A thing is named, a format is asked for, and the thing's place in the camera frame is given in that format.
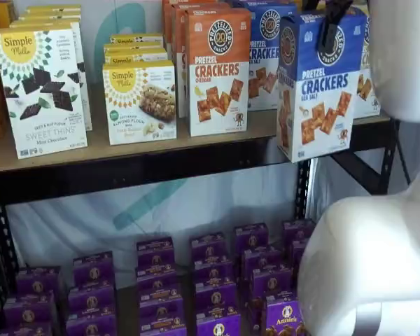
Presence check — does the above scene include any particle board shelf with Annie's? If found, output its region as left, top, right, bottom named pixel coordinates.
left=54, top=260, right=267, bottom=336

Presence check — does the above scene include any black metal shelf rack frame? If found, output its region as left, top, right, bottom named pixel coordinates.
left=0, top=117, right=398, bottom=309

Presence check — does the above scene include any purple Annie's snack box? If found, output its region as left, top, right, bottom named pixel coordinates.
left=195, top=312, right=242, bottom=336
left=136, top=237, right=176, bottom=270
left=0, top=321, right=54, bottom=336
left=195, top=281, right=238, bottom=315
left=3, top=293, right=56, bottom=325
left=139, top=289, right=183, bottom=319
left=253, top=297, right=307, bottom=336
left=281, top=219, right=316, bottom=246
left=72, top=251, right=116, bottom=287
left=67, top=283, right=117, bottom=316
left=246, top=267, right=292, bottom=300
left=233, top=223, right=270, bottom=252
left=289, top=239, right=311, bottom=269
left=240, top=246, right=278, bottom=273
left=139, top=316, right=187, bottom=336
left=192, top=258, right=234, bottom=285
left=135, top=266, right=179, bottom=293
left=190, top=232, right=229, bottom=263
left=65, top=314, right=119, bottom=336
left=15, top=265, right=62, bottom=295

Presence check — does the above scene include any particle board shelf with crackers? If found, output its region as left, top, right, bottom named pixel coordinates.
left=0, top=82, right=393, bottom=175

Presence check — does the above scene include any Simple Mills sweet thins box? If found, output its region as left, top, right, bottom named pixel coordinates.
left=0, top=21, right=89, bottom=161
left=18, top=12, right=88, bottom=71
left=25, top=4, right=83, bottom=17
left=8, top=19, right=94, bottom=132

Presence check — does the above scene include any orange cheddar crackers box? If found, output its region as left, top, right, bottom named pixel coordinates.
left=183, top=7, right=252, bottom=138
left=168, top=0, right=232, bottom=71
left=162, top=0, right=211, bottom=50
left=174, top=2, right=239, bottom=119

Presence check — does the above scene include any white backdrop sheet teal logo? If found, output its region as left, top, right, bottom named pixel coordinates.
left=5, top=0, right=314, bottom=277

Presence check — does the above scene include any blue sea salt crackers box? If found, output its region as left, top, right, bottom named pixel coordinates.
left=276, top=9, right=371, bottom=164
left=247, top=3, right=299, bottom=113
left=227, top=0, right=298, bottom=11

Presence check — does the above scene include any Simple Mills almond bars box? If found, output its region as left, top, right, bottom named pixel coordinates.
left=109, top=33, right=165, bottom=46
left=101, top=59, right=179, bottom=146
left=103, top=48, right=169, bottom=67
left=104, top=41, right=168, bottom=53

